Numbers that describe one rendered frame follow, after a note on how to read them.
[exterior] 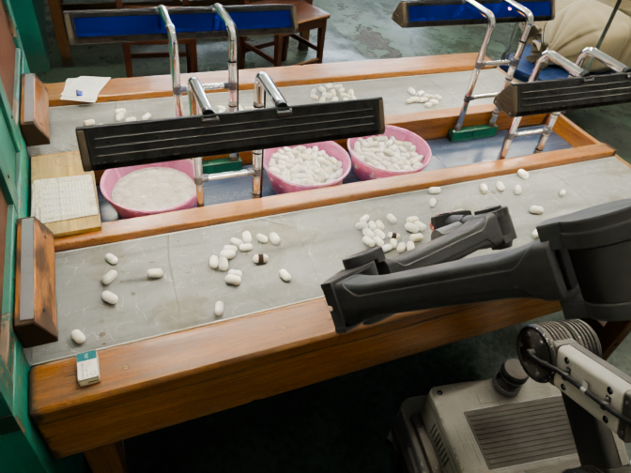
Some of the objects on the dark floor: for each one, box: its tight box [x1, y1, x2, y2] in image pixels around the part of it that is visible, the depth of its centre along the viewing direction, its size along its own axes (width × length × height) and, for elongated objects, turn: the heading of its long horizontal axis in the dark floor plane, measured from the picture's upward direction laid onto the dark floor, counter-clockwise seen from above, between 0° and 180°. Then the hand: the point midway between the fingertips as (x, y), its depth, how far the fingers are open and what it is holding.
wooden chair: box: [239, 0, 331, 69], centre depth 326 cm, size 44×43×91 cm
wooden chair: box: [115, 0, 198, 78], centre depth 295 cm, size 44×43×91 cm
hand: (432, 225), depth 127 cm, fingers closed
